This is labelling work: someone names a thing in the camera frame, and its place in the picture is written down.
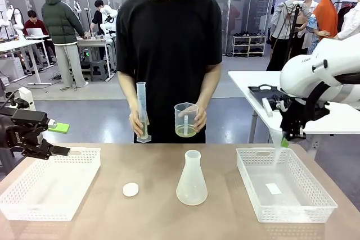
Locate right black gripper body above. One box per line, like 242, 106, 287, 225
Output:
291, 98, 330, 139

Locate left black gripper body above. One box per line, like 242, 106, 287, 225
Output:
0, 115, 43, 151

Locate translucent plastic funnel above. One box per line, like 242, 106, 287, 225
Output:
261, 97, 290, 165

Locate white round flask cap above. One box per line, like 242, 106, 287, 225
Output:
122, 182, 140, 198

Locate clear plastic measuring beaker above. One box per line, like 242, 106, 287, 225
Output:
174, 103, 200, 139

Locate clear plastic graduated cylinder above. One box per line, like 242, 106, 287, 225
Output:
136, 81, 152, 143

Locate translucent plastic conical flask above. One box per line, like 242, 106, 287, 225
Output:
175, 150, 209, 206

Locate person's left forearm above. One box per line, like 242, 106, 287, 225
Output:
196, 64, 222, 111

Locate person's right forearm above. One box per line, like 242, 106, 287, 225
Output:
118, 70, 141, 116

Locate person's left hand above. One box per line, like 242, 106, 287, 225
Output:
192, 105, 208, 134

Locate person's right hand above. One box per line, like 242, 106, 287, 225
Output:
129, 110, 150, 137

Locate white box device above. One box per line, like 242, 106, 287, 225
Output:
16, 86, 37, 111

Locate white perforated plastic basket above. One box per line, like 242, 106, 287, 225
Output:
0, 147, 102, 221
236, 147, 339, 224

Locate white label in basket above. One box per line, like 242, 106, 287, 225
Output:
265, 183, 283, 196

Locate white shoe rack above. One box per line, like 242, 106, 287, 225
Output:
231, 34, 268, 58

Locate white desk with laptop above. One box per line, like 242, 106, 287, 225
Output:
0, 38, 53, 87

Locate black tripod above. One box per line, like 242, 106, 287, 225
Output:
271, 1, 303, 64

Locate mannequin in grey shirt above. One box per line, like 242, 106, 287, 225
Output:
266, 0, 313, 71

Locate person in blue floral clothes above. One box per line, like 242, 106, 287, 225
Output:
301, 0, 330, 55

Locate grey step stool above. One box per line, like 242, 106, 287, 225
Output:
89, 60, 109, 82

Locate silver laptop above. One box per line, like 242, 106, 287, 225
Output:
25, 27, 50, 39

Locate seated man in red top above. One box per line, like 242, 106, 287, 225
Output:
22, 10, 51, 38

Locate mannequin in orange shirt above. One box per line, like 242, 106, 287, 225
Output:
313, 0, 343, 39

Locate man in green puffer jacket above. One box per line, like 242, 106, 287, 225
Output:
41, 0, 89, 88

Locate white desk with bowls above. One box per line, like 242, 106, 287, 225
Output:
76, 35, 118, 79

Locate background man in black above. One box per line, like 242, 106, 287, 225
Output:
90, 0, 106, 34

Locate person's black t-shirt torso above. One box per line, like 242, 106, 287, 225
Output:
115, 0, 223, 144

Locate black camera mount with cable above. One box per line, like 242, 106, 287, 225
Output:
0, 92, 30, 117

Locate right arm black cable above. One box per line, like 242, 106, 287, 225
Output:
305, 73, 360, 121

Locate black tray with handles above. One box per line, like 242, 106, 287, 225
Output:
247, 84, 285, 106

